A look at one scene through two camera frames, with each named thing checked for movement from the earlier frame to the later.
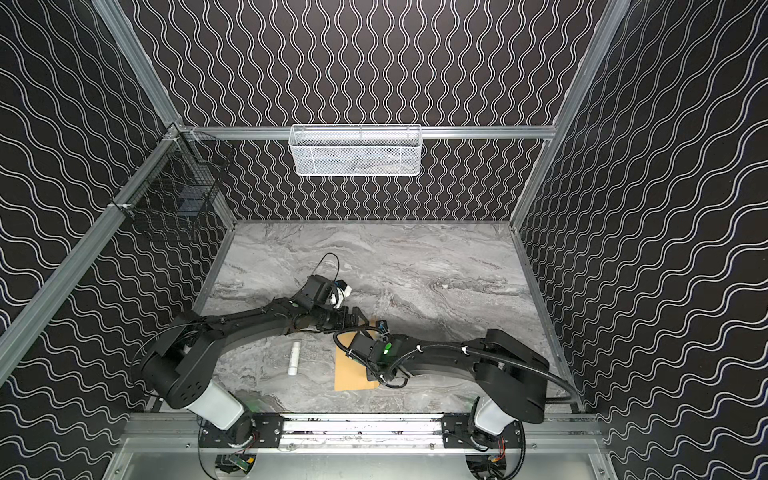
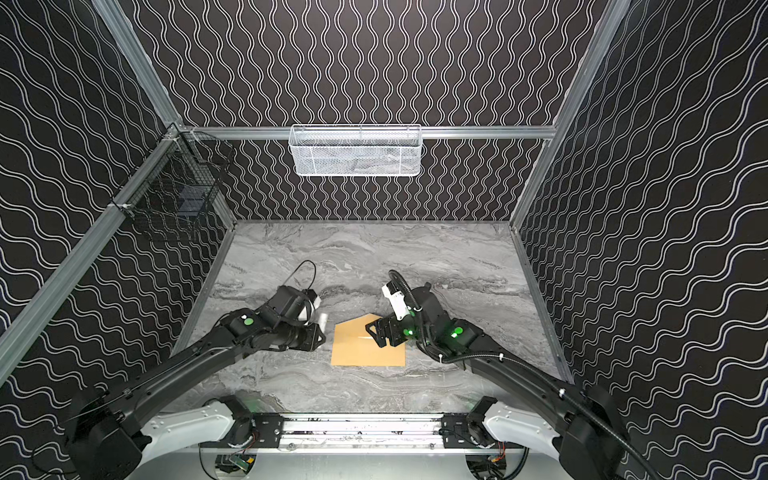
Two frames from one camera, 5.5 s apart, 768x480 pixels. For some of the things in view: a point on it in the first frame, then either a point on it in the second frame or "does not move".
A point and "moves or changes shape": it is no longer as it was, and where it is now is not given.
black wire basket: x=180 y=181 does not move
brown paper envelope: x=350 y=374 moves or changes shape
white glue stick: x=293 y=367 moves or changes shape
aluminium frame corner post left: x=138 y=60 does not move
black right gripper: x=358 y=345 -> x=387 y=330
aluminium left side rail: x=17 y=334 does not move
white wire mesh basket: x=355 y=150 does not move
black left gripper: x=339 y=318 -> x=309 y=336
